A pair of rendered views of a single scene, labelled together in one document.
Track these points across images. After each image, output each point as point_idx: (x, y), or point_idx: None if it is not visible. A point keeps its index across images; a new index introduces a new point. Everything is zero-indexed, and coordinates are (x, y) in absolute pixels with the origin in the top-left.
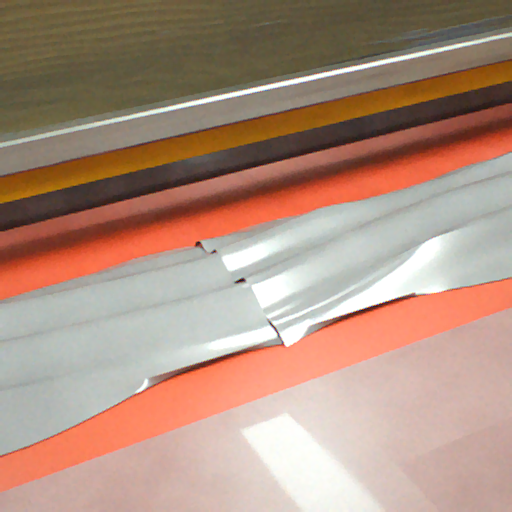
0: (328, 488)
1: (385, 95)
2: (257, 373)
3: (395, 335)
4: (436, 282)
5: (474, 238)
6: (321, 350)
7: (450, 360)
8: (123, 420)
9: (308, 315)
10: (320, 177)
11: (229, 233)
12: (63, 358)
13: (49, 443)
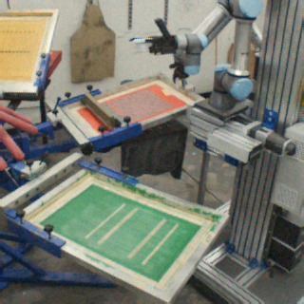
0: (124, 110)
1: None
2: (119, 112)
3: (117, 110)
4: (114, 109)
5: (111, 108)
6: (118, 111)
7: (119, 109)
8: (121, 114)
9: (116, 111)
10: None
11: None
12: (118, 115)
13: (122, 115)
